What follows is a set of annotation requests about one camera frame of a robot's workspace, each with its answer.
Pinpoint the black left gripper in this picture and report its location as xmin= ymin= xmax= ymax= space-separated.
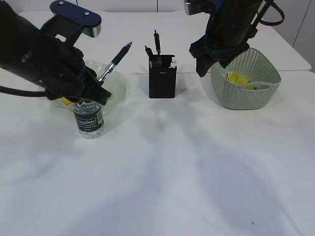
xmin=24 ymin=33 xmax=111 ymax=106

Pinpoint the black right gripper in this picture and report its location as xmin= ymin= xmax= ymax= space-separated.
xmin=189 ymin=22 xmax=250 ymax=77

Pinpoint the clear plastic water bottle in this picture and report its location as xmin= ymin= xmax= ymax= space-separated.
xmin=73 ymin=101 xmax=105 ymax=139

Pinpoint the yellow pear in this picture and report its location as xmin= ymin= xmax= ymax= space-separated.
xmin=62 ymin=97 xmax=72 ymax=106

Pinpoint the teal utility knife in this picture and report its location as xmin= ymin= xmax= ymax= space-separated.
xmin=171 ymin=57 xmax=177 ymax=64

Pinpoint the yellow utility knife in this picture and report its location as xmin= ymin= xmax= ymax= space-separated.
xmin=169 ymin=63 xmax=177 ymax=69

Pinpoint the yellow waste paper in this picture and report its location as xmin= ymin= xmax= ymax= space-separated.
xmin=225 ymin=71 xmax=262 ymax=90

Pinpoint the black pen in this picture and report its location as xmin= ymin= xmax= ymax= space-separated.
xmin=97 ymin=42 xmax=132 ymax=82
xmin=154 ymin=30 xmax=162 ymax=62
xmin=145 ymin=45 xmax=154 ymax=59

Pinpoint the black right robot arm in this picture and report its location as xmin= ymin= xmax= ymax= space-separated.
xmin=184 ymin=0 xmax=285 ymax=77

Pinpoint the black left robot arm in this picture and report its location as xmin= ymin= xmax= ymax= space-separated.
xmin=0 ymin=0 xmax=111 ymax=105

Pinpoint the green ruffled glass plate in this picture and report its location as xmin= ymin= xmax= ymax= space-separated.
xmin=53 ymin=60 xmax=119 ymax=110

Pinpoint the black square pen holder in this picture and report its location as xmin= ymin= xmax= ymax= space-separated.
xmin=149 ymin=55 xmax=177 ymax=98

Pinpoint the green plastic woven basket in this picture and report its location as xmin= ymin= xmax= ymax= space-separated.
xmin=210 ymin=48 xmax=282 ymax=110

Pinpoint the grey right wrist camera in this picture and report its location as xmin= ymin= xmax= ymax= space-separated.
xmin=184 ymin=0 xmax=216 ymax=15

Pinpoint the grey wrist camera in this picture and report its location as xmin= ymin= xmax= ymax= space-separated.
xmin=184 ymin=0 xmax=216 ymax=15
xmin=40 ymin=0 xmax=101 ymax=46

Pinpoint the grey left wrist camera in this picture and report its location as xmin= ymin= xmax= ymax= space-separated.
xmin=40 ymin=0 xmax=101 ymax=46

